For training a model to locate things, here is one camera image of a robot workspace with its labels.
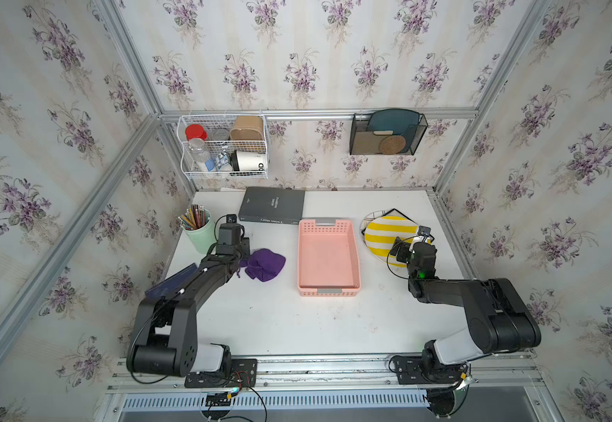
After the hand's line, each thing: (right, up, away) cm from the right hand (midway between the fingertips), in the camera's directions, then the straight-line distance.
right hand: (413, 240), depth 93 cm
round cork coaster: (-6, +36, +5) cm, 37 cm away
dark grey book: (-53, +13, +17) cm, 58 cm away
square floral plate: (-1, +10, +17) cm, 20 cm away
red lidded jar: (-78, +39, -2) cm, 87 cm away
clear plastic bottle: (-75, +29, -6) cm, 81 cm away
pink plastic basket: (-31, -9, +3) cm, 32 cm away
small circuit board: (-63, -42, -22) cm, 79 cm away
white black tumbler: (-60, +29, 0) cm, 66 cm away
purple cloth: (-54, -8, -2) cm, 55 cm away
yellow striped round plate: (-8, +2, +12) cm, 15 cm away
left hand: (-61, -1, -2) cm, 62 cm away
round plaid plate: (-11, +9, +17) cm, 22 cm away
